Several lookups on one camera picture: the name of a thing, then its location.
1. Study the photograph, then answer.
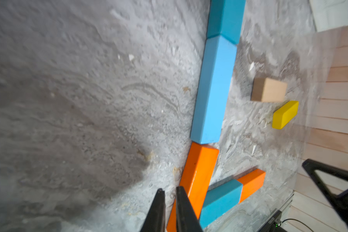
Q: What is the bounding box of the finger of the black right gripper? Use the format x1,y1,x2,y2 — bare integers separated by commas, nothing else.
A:
302,158,348,232

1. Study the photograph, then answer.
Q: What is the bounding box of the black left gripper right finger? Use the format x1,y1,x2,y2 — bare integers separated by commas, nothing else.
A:
176,186,203,232

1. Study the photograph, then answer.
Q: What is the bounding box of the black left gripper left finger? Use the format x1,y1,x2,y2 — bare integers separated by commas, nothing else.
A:
140,188,165,232

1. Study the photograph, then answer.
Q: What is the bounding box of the teal wooden block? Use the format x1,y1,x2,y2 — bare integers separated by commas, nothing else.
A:
199,179,243,229
207,0,246,45

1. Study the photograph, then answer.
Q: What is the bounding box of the orange wooden block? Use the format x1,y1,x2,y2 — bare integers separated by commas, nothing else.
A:
179,142,219,218
238,169,266,203

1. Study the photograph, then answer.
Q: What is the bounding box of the light blue wooden block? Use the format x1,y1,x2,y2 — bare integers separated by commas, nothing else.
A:
190,35,237,144

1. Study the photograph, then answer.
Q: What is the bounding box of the long yellow wooden block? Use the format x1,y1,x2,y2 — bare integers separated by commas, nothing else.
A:
272,101,299,130

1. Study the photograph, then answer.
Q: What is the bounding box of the natural wooden block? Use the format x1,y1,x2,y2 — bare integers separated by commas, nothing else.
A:
251,78,288,102

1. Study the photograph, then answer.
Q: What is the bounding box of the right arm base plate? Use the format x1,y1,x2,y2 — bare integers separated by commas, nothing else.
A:
258,210,287,232

